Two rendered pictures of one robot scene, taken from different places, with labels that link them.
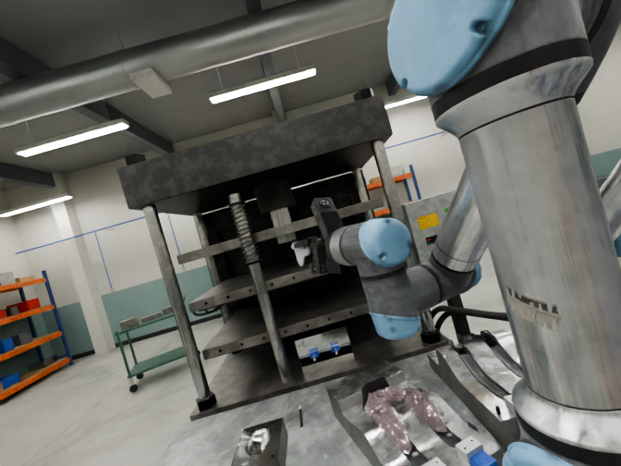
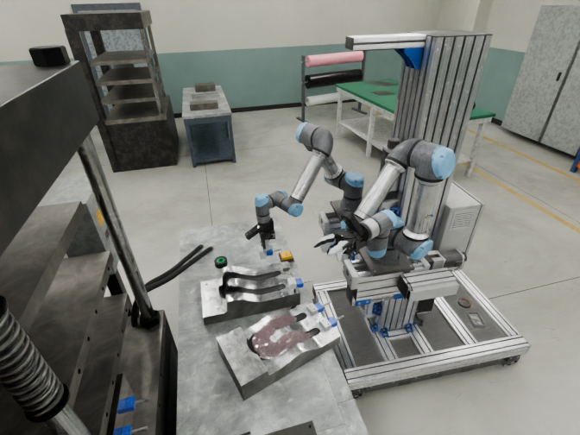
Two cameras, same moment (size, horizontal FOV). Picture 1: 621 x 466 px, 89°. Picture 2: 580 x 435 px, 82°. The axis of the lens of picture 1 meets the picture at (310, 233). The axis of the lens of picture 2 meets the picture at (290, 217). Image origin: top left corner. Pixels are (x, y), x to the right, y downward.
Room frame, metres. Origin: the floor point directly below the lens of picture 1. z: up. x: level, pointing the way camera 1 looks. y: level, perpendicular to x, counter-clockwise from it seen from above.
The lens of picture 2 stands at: (1.11, 0.84, 2.16)
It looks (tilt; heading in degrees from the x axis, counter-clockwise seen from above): 33 degrees down; 256
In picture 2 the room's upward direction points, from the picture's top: 1 degrees counter-clockwise
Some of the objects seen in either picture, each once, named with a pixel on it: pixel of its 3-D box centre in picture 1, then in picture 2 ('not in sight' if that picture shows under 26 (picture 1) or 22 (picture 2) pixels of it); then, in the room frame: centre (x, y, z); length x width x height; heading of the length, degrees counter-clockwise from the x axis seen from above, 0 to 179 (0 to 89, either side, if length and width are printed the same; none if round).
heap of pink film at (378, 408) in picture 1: (396, 406); (279, 333); (0.94, -0.11, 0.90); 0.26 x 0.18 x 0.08; 18
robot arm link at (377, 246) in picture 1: (374, 245); (381, 223); (0.52, -0.10, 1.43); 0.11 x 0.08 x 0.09; 23
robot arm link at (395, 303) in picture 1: (398, 298); (374, 241); (0.53, -0.11, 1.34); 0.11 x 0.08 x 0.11; 113
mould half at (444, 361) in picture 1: (493, 370); (249, 287); (1.03, -0.46, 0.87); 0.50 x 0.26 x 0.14; 1
